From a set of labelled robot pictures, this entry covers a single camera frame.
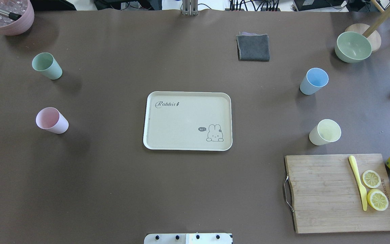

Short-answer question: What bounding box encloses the wooden cutting board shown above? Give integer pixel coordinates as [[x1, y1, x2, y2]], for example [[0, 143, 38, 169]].
[[285, 154, 390, 234]]

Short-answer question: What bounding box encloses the green plastic cup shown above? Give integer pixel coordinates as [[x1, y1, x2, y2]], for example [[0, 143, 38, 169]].
[[31, 53, 63, 80]]

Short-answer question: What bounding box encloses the green plastic bowl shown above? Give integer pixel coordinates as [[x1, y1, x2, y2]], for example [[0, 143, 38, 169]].
[[334, 32, 372, 63]]

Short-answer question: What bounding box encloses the pink bowl with ice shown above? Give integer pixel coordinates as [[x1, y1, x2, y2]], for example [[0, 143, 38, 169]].
[[0, 0, 35, 36]]

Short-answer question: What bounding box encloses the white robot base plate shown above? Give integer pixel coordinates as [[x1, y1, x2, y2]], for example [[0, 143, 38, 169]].
[[144, 233, 233, 244]]

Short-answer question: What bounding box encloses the lemon slice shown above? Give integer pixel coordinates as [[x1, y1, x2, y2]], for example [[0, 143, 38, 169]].
[[367, 189, 389, 211], [362, 170, 381, 189]]

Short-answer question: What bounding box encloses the aluminium frame post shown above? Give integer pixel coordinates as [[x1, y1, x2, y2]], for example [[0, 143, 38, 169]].
[[181, 0, 198, 16]]

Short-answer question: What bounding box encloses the folded grey cloth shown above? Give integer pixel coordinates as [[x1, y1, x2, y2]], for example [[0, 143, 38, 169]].
[[236, 32, 270, 62]]

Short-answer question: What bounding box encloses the lower lemon slice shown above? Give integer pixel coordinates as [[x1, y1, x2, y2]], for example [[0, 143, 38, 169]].
[[367, 189, 389, 211]]

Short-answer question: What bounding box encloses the blue plastic cup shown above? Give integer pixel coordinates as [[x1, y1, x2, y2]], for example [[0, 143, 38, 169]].
[[299, 67, 329, 95]]

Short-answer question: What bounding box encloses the pale yellow plastic cup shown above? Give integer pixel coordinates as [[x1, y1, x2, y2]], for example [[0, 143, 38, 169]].
[[308, 119, 342, 146]]

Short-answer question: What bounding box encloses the yellow plastic knife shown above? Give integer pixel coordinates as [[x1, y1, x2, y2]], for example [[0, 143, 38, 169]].
[[348, 155, 368, 211]]

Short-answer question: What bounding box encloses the upper lemon slice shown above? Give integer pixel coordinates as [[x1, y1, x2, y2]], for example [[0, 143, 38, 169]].
[[362, 170, 381, 189]]

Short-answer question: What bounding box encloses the cream rabbit tray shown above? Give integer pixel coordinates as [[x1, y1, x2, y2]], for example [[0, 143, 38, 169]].
[[143, 91, 233, 151]]

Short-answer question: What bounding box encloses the pink plastic cup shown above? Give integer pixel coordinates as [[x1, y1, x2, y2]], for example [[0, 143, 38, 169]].
[[36, 107, 69, 134]]

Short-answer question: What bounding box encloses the wooden stand with round base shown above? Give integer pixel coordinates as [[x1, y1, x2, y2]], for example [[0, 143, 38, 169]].
[[345, 0, 390, 53]]

